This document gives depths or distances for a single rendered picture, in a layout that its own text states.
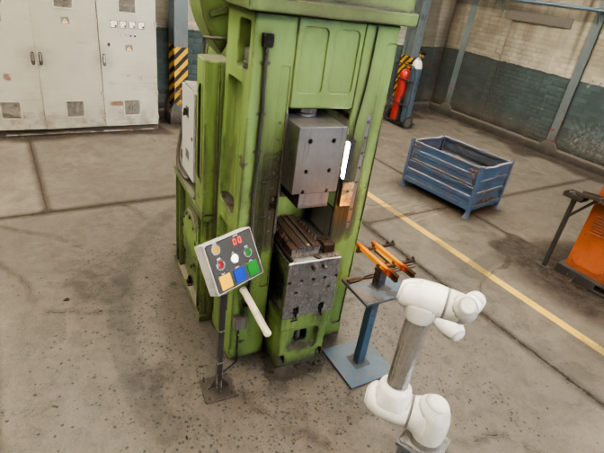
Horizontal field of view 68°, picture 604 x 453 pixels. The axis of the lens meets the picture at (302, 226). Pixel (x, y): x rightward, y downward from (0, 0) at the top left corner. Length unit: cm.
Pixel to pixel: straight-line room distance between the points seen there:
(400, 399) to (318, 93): 163
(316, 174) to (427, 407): 135
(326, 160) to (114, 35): 526
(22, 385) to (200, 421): 117
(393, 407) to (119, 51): 637
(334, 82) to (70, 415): 251
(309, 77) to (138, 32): 515
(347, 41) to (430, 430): 199
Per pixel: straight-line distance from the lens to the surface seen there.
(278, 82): 250
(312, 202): 270
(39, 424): 326
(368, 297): 298
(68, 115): 755
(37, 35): 729
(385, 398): 223
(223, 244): 244
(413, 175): 667
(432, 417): 225
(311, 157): 256
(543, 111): 1037
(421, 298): 190
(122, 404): 323
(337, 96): 269
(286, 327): 313
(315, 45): 256
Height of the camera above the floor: 246
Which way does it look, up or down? 29 degrees down
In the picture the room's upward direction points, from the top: 8 degrees clockwise
